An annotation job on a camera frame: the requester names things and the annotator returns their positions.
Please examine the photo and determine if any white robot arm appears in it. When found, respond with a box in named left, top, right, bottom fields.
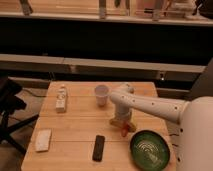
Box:
left=109, top=83, right=213, bottom=171

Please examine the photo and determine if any white bottle lying down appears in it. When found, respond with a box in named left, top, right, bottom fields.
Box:
left=55, top=84, right=68, bottom=113

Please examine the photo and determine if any green patterned plate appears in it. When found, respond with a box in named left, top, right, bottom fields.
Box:
left=130, top=130, right=170, bottom=171

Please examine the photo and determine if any white paper cup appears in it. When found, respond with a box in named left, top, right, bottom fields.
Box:
left=94, top=85, right=109, bottom=106

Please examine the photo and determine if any white sponge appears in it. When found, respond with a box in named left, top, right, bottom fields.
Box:
left=35, top=129, right=52, bottom=152

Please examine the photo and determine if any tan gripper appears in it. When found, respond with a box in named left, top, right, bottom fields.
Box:
left=109, top=117, right=137, bottom=132

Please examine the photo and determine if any black remote control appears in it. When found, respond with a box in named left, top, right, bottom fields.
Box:
left=92, top=135, right=105, bottom=162

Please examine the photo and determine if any dark cabinet on right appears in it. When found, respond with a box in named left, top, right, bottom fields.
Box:
left=187, top=58, right=213, bottom=100

